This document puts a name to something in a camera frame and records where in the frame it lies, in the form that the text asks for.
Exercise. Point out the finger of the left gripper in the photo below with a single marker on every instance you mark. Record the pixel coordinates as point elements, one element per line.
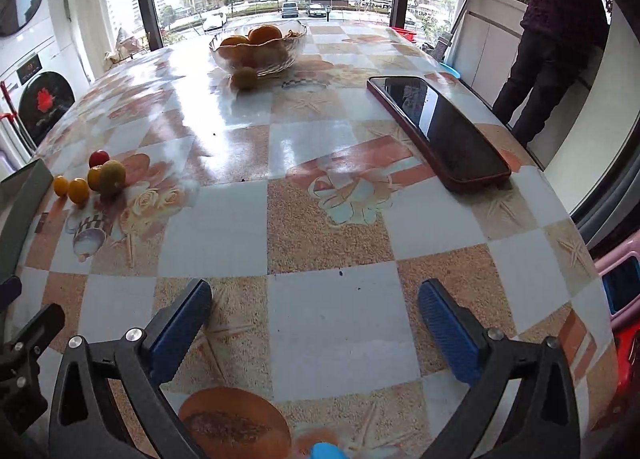
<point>19,357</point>

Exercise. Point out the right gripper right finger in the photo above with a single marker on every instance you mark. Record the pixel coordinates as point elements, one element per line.
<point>543,420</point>

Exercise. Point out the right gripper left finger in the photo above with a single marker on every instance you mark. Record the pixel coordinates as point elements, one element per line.
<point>85,421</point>

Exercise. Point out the yellow tomato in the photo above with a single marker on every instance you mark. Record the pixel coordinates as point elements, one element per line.
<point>60,186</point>
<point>78,191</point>
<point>94,178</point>

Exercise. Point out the brown-green round fruit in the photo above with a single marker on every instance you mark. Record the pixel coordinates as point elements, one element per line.
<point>112,178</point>

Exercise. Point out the blue gloved hand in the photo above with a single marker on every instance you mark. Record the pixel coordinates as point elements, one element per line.
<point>326,451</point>

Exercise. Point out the pink stool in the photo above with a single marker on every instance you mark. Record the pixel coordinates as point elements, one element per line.
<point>619,270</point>

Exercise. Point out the grey cardboard tray box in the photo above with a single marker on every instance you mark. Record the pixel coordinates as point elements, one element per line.
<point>21,194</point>

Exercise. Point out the smartphone in red case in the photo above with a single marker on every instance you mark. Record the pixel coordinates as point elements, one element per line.
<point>459,154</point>

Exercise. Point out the red cherry tomato far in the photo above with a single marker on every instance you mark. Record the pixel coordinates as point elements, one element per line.
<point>98,157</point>

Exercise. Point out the lower washing machine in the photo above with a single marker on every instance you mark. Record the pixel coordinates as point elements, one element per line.
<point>44,81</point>

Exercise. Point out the blue plastic basin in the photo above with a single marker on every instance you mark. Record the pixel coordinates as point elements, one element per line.
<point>451,71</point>

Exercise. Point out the brown fruit beside bowl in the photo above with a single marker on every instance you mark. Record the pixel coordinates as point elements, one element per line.
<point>244,79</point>

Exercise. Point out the white cabinet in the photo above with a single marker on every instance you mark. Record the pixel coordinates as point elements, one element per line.
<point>484,45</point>

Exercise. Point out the orange in bowl front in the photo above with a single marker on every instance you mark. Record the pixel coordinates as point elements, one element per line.
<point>232,47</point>

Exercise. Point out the orange in bowl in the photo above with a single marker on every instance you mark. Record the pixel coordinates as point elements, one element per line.
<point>232,47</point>
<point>264,33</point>

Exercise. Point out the glass fruit bowl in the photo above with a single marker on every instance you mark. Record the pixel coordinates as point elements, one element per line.
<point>268,58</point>

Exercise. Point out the red plastic basin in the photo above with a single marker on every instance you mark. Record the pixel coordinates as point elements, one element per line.
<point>406,34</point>

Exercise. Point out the person in dark clothes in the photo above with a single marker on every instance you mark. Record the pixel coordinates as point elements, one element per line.
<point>557,41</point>

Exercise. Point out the orange in bowl top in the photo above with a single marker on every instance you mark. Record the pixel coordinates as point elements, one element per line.
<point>264,33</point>

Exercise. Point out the upper dryer machine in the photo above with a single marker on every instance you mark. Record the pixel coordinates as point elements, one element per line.
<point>30,20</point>

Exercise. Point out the red-handled mop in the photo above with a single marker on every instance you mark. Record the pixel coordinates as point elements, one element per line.
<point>16,143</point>

